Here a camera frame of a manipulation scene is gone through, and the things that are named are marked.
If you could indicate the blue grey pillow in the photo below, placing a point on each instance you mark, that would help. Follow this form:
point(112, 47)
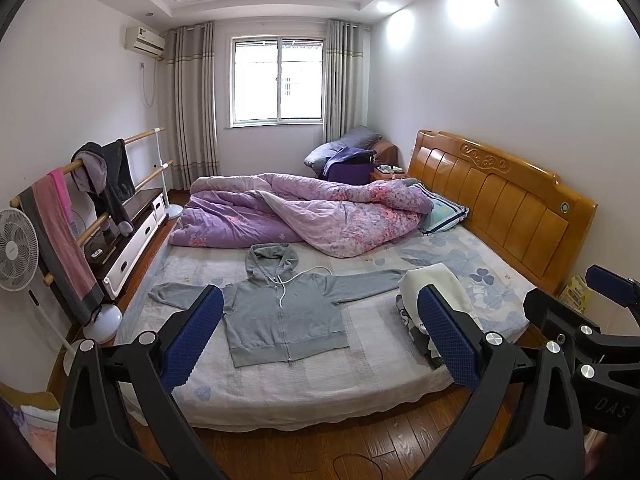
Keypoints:
point(350, 137)

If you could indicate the purple floral quilt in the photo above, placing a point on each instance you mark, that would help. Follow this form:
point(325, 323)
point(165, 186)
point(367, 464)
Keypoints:
point(300, 215)

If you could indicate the white button jacket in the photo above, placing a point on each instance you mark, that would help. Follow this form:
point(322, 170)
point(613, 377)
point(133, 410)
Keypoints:
point(435, 280)

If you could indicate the white black low cabinet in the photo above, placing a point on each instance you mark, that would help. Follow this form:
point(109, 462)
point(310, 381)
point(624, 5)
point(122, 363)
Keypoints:
point(135, 245)

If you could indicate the teal striped pillow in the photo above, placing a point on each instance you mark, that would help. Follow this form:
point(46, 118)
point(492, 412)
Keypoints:
point(445, 212)

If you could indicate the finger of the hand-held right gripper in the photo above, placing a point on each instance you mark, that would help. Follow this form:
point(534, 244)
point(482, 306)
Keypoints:
point(612, 285)
point(560, 315)

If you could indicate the brown armchair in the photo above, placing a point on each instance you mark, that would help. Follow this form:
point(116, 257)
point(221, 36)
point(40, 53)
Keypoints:
point(385, 150)

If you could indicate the sliding window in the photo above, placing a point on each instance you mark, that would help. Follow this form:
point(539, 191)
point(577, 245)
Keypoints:
point(255, 85)

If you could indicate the pink cloth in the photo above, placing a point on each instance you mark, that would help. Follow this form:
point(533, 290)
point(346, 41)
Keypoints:
point(37, 435)

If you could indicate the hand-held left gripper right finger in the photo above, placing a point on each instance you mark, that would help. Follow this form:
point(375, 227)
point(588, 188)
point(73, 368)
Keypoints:
point(447, 342)

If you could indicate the wooden rail clothes rack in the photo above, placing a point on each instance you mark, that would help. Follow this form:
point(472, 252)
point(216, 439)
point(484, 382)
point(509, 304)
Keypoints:
point(140, 135)

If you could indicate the purple cloth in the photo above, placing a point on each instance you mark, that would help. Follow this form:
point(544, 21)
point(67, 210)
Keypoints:
point(350, 172)

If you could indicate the white standing fan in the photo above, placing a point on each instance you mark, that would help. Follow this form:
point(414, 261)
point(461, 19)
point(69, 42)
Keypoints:
point(15, 250)

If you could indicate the printed dark folded garment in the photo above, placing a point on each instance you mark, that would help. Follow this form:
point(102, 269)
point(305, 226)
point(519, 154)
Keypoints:
point(431, 355)

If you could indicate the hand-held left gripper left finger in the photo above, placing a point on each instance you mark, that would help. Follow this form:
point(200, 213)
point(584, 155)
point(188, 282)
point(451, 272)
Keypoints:
point(192, 337)

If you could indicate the grey striped curtain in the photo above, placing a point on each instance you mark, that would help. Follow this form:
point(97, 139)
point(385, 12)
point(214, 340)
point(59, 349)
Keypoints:
point(345, 80)
point(192, 110)

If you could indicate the small item on nightstand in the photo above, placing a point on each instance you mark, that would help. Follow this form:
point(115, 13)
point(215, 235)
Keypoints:
point(387, 168)

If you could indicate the white air conditioner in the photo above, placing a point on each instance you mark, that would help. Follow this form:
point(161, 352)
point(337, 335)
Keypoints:
point(144, 40)

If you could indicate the wooden bed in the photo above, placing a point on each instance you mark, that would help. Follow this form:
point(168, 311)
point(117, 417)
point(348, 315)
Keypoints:
point(510, 200)

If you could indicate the yellow packet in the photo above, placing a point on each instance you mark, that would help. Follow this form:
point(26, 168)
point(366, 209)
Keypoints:
point(575, 295)

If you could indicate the black grey hooded jacket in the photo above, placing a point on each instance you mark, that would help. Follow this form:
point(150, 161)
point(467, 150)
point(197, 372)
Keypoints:
point(117, 180)

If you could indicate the pink and grey towel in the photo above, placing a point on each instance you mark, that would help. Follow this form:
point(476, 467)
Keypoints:
point(35, 210)

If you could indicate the person's right hand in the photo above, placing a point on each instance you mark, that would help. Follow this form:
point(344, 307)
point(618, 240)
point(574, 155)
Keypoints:
point(597, 450)

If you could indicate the grey zip hoodie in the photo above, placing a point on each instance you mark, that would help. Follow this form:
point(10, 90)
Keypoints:
point(285, 320)

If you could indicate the small wooden nightstand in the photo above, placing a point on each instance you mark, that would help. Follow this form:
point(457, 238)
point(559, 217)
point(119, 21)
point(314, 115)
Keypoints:
point(380, 176)

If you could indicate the cardboard box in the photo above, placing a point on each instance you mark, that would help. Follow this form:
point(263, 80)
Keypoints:
point(35, 397)

